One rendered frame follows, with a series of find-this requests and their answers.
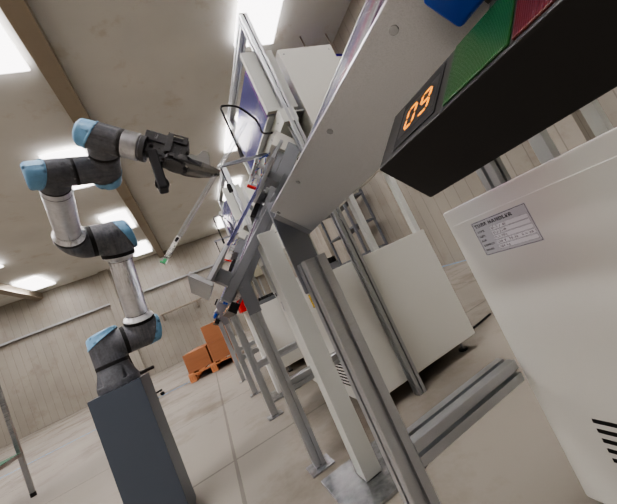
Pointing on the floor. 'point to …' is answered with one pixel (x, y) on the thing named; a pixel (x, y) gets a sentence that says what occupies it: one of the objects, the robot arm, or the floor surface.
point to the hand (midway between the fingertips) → (214, 174)
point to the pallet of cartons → (207, 353)
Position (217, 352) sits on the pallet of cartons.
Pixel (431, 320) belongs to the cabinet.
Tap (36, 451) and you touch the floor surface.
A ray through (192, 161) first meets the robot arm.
